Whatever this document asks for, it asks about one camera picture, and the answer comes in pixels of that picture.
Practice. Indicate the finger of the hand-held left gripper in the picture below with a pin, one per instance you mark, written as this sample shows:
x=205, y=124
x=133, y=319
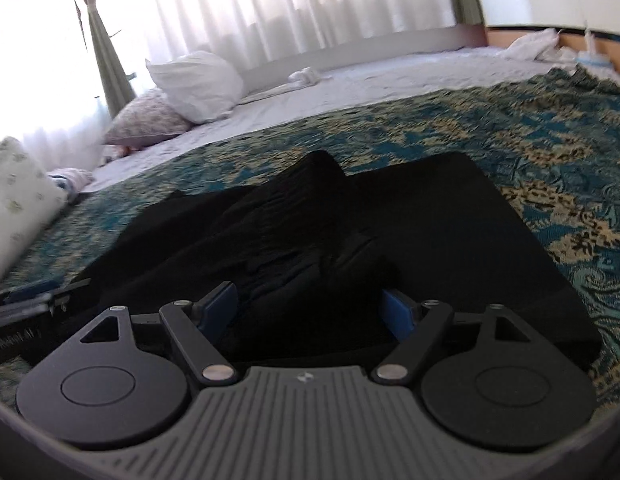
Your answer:
x=30, y=290
x=25, y=310

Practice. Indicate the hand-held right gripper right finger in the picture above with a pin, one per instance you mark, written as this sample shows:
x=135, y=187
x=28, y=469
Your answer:
x=397, y=316

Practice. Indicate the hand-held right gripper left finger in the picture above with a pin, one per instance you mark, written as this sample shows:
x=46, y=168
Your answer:
x=221, y=305

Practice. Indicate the black pants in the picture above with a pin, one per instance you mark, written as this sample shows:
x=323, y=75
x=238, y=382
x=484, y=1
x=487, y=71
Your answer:
x=415, y=220

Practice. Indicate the pale green floral pillow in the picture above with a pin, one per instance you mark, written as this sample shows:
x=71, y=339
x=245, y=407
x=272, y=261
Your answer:
x=20, y=200

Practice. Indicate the striped cloth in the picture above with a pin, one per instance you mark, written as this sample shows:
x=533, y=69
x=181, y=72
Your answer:
x=72, y=177

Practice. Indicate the purple patterned pillow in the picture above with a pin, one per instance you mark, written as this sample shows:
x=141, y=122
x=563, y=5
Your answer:
x=145, y=120

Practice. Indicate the teal gold patterned blanket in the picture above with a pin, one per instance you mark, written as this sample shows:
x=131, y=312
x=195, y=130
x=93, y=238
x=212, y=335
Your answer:
x=540, y=150

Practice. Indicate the plain white pillow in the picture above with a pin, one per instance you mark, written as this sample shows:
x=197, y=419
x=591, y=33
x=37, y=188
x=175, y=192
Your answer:
x=200, y=85

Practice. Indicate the white bed sheet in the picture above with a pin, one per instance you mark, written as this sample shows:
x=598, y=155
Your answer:
x=365, y=80

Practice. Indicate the small rolled white cloth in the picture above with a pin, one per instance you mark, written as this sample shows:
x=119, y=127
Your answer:
x=305, y=76

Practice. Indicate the white sheer curtain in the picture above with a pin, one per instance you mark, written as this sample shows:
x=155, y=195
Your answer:
x=290, y=10

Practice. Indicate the crumpled white cloth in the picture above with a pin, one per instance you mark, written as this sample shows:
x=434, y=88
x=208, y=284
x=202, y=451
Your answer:
x=535, y=45

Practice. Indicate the light blue cloth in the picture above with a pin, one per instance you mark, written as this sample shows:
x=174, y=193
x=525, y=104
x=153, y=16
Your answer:
x=595, y=62

